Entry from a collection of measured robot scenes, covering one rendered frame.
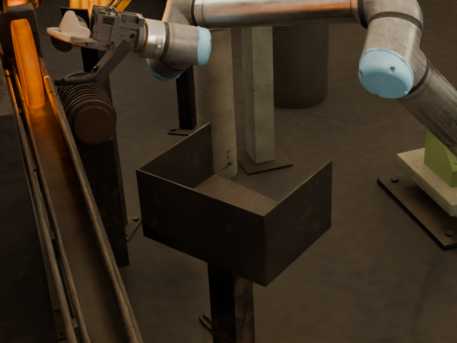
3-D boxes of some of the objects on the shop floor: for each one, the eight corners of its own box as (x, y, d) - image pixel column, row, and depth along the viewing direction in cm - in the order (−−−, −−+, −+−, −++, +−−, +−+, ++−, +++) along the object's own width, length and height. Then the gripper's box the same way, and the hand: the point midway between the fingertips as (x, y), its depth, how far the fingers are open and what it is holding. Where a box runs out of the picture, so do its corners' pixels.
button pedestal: (249, 179, 278) (243, -4, 247) (227, 146, 298) (217, -27, 266) (295, 169, 282) (294, -12, 250) (270, 137, 302) (266, -34, 270)
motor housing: (91, 280, 235) (63, 106, 208) (78, 237, 254) (50, 73, 226) (137, 270, 239) (115, 97, 211) (121, 229, 257) (99, 64, 230)
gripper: (140, 10, 198) (48, -4, 190) (149, 23, 191) (54, 8, 182) (132, 45, 202) (42, 32, 193) (141, 59, 194) (47, 46, 186)
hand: (52, 34), depth 189 cm, fingers closed
